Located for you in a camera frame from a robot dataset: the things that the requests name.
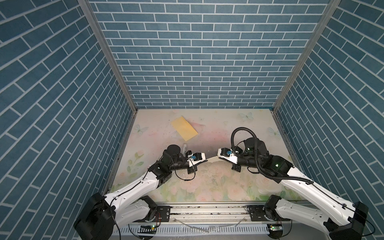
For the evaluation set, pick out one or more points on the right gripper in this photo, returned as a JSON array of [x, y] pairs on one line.
[[235, 166]]

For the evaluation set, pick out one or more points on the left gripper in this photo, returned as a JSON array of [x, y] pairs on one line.
[[191, 170]]

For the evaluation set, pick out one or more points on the yellow envelope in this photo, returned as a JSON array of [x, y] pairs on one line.
[[184, 128]]

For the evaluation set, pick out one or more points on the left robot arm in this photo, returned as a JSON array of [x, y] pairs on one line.
[[104, 214]]

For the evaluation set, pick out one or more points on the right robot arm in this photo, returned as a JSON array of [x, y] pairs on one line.
[[340, 219]]

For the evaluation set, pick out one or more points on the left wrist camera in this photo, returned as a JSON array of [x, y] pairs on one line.
[[196, 158]]

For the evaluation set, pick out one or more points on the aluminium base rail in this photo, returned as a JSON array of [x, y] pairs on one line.
[[233, 212]]

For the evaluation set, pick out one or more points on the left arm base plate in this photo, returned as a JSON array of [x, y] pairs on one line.
[[163, 212]]

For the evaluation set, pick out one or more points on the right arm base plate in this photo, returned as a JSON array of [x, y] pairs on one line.
[[257, 214]]

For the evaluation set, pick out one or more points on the white slotted cable duct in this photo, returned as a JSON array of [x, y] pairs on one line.
[[181, 231]]

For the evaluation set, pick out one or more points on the right corner aluminium post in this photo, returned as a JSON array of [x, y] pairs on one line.
[[318, 30]]

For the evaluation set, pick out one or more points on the corner aluminium post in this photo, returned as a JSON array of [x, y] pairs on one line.
[[318, 30], [99, 35]]

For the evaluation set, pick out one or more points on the left corner aluminium post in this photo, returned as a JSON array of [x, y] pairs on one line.
[[99, 35]]

